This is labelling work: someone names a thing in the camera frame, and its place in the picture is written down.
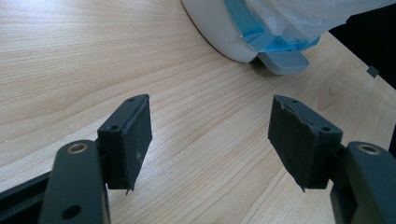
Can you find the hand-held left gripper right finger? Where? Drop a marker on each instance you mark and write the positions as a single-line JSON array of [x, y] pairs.
[[295, 143]]

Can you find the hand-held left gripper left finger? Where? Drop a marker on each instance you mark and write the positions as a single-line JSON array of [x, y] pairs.
[[130, 146]]

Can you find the translucent white plastic bag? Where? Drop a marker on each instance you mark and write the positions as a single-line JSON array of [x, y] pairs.
[[305, 15]]

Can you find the white pedal trash bin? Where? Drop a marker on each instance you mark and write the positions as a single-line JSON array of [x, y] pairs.
[[218, 28]]

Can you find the small grey square tag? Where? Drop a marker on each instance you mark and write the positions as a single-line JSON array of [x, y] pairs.
[[372, 71]]

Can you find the blue bin liner bag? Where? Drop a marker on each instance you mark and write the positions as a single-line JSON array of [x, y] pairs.
[[246, 25]]

